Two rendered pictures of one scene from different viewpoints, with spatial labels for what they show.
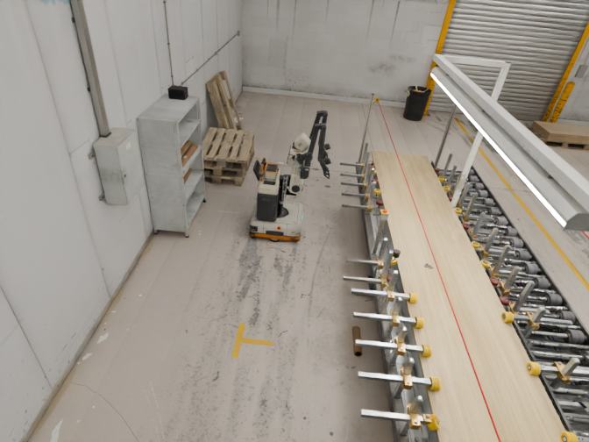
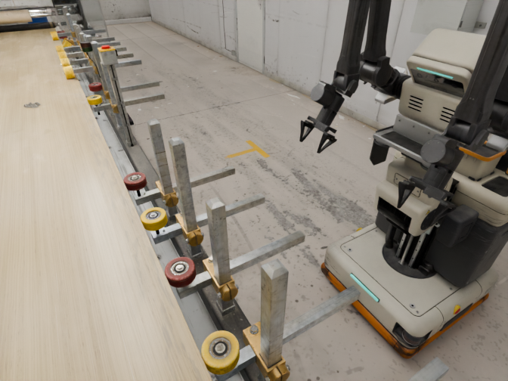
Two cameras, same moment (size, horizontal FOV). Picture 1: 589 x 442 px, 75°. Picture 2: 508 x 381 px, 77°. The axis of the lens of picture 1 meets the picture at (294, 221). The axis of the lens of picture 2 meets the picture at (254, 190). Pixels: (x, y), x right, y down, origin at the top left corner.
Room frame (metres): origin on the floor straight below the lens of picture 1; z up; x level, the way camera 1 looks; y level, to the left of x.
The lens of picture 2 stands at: (4.80, -1.06, 1.57)
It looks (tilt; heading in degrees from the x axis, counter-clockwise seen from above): 36 degrees down; 150
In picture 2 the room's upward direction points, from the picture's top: 1 degrees counter-clockwise
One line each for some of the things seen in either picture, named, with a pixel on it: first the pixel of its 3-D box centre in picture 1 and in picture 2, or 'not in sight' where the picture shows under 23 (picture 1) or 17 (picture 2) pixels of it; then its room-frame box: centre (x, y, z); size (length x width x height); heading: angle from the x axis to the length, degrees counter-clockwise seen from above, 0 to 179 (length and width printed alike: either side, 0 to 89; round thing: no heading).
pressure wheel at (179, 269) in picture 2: not in sight; (182, 280); (4.21, -0.94, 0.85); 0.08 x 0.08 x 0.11
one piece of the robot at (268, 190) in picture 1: (272, 191); (440, 206); (4.23, 0.33, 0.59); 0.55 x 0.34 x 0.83; 179
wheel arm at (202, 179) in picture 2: (360, 207); (187, 184); (3.71, -0.74, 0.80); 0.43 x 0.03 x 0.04; 90
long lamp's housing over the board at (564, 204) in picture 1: (481, 117); not in sight; (2.51, -1.16, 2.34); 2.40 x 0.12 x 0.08; 0
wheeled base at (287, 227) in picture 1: (277, 218); (404, 271); (4.22, 0.23, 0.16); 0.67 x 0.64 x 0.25; 89
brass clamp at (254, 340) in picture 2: not in sight; (264, 354); (4.48, -0.84, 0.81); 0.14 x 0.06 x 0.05; 0
